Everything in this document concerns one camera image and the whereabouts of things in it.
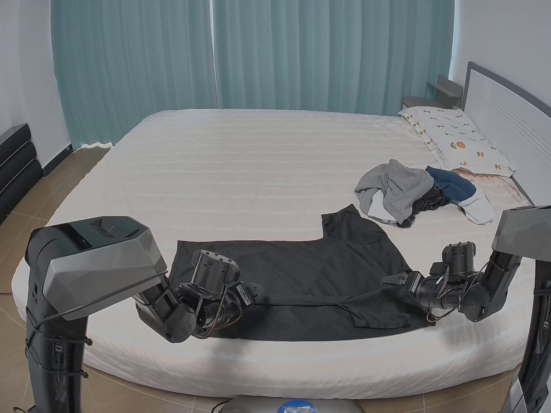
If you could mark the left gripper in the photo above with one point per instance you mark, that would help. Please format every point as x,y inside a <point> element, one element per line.
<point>232,306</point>

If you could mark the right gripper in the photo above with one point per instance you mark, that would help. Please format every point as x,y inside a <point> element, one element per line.
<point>426,293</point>

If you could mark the black T-shirt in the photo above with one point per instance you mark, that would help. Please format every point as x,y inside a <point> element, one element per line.
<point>301,265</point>

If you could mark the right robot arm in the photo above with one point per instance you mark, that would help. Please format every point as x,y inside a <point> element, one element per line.
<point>521,230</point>

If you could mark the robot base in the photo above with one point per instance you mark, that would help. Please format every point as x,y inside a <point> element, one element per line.
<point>284,406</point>

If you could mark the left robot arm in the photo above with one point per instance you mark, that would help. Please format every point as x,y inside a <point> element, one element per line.
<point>99,260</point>

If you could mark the bed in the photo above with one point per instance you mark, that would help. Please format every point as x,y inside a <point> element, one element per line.
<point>258,166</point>

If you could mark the white garment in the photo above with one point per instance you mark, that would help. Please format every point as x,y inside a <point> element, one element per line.
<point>478,209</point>
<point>381,207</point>

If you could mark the black patterned garment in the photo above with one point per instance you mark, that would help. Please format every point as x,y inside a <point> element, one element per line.
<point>430,202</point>

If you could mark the grey garment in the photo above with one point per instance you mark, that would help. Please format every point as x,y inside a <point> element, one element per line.
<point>404,183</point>

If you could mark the dark blue garment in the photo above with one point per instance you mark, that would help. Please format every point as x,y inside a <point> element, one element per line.
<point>454,183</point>

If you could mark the white printed pillow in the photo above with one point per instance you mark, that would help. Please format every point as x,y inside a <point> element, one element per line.
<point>456,138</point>

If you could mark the grey bedside table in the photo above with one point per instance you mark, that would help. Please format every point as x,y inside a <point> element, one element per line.
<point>417,100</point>

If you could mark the blue-green curtain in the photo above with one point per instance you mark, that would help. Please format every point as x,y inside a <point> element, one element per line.
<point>323,37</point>
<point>137,58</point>

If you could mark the black chest of drawers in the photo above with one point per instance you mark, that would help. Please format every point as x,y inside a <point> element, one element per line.
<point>17,166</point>

